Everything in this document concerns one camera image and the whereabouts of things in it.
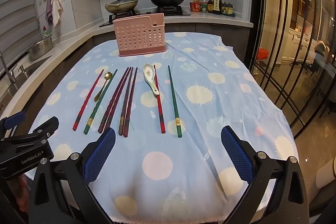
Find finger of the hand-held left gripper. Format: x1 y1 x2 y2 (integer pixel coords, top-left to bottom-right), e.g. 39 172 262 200
25 116 59 145
0 112 26 138

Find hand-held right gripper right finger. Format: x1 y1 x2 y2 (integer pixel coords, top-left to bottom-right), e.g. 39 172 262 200
221 126 311 224

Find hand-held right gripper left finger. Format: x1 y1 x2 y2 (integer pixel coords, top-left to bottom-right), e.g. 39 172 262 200
28 127 116 224

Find red chopstick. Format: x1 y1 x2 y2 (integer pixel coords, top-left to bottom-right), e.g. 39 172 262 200
72 69 105 131
153 65 166 134

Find green chopstick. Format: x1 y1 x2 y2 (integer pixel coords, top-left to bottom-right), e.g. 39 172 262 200
83 69 118 134
167 65 183 138

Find chopsticks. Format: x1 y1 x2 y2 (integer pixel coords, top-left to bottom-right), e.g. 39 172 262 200
104 67 132 132

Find pink perforated utensil holder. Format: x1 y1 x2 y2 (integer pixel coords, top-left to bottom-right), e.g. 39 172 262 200
113 13 167 57

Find steel faucet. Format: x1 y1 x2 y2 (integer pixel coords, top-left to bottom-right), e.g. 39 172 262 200
0 49 17 86

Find steel sink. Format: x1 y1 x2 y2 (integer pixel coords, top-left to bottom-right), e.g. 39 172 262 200
0 55 51 98

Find blue dotted tablecloth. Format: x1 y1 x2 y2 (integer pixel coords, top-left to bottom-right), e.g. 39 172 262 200
28 32 301 223

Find maroon chopstick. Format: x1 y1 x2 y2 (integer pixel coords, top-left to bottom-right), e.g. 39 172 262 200
98 67 130 134

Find brown chopstick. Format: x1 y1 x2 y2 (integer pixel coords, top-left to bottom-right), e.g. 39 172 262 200
122 68 138 137
118 67 134 136

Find steel mixing bowl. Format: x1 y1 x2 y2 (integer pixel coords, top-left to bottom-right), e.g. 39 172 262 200
28 35 54 61

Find gold flower spoon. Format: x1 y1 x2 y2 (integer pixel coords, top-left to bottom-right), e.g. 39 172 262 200
94 72 111 103

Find white round container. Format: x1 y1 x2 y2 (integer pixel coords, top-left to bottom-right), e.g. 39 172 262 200
315 158 336 191

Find white ceramic soup spoon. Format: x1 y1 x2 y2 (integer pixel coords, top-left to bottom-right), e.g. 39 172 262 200
143 63 160 96

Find window blind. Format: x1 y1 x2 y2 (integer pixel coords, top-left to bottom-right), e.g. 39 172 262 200
0 0 45 62

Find purple hanging towel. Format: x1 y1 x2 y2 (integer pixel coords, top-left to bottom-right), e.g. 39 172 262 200
46 0 53 25

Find white hanging towel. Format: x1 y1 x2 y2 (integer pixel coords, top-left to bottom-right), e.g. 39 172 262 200
51 0 64 28

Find glass sliding door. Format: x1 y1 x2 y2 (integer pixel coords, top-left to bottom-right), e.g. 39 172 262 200
249 0 336 140

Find beige frying pan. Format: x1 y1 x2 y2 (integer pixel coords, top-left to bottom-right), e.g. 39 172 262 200
105 2 139 14

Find small blue seasoning jars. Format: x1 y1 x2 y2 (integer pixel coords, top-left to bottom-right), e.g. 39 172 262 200
222 2 235 16

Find glass pan lid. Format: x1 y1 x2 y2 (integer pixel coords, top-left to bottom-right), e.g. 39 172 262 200
108 0 139 6

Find dark soy sauce bottle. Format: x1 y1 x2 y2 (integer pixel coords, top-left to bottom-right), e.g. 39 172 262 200
212 0 223 15

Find black gas stove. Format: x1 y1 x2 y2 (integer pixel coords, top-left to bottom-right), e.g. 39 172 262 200
99 7 191 28

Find black wok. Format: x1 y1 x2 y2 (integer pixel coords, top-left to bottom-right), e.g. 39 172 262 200
150 0 186 7

